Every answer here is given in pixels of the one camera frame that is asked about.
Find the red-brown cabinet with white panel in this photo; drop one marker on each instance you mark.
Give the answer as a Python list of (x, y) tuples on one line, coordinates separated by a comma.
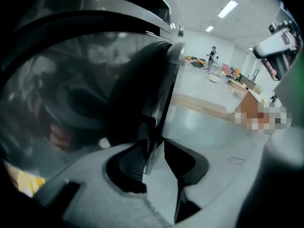
[(248, 103)]

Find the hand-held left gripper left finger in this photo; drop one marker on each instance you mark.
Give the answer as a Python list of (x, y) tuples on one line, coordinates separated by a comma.
[(95, 186)]

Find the long ceiling light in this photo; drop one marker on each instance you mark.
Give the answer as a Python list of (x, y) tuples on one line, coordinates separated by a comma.
[(228, 8), (209, 28)]

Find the wooden floor platform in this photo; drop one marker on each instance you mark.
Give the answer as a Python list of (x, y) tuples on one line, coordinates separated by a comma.
[(199, 104)]

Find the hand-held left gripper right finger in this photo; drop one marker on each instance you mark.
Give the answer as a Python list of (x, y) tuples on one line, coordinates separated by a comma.
[(225, 179)]

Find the round white basket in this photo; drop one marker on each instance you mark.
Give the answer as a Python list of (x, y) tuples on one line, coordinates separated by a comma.
[(214, 77)]

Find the pink red chair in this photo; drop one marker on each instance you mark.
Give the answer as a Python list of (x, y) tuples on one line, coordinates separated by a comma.
[(228, 69)]

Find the orange striped sofa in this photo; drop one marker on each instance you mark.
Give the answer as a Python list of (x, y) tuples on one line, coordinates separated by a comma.
[(196, 61)]

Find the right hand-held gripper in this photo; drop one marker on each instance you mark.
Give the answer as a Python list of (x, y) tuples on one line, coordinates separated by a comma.
[(273, 43)]

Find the person's right hand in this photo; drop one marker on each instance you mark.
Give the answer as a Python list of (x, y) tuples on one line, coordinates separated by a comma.
[(269, 66)]

